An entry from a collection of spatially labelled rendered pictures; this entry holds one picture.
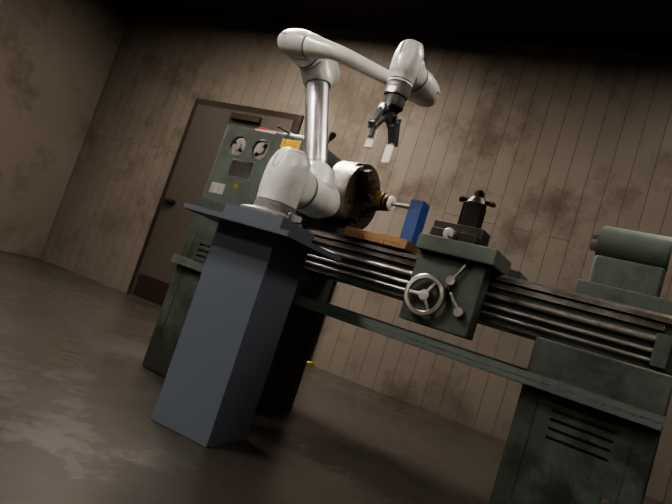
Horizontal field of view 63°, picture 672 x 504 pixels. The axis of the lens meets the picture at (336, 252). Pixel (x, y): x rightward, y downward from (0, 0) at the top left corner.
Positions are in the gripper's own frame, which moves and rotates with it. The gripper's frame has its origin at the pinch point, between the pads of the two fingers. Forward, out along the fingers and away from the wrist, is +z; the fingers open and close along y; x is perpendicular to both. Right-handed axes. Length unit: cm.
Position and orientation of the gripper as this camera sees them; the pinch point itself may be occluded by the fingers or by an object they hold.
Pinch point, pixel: (377, 152)
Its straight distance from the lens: 190.4
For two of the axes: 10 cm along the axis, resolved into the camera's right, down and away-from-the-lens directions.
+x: 8.2, 2.2, -5.3
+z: -3.1, 9.5, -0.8
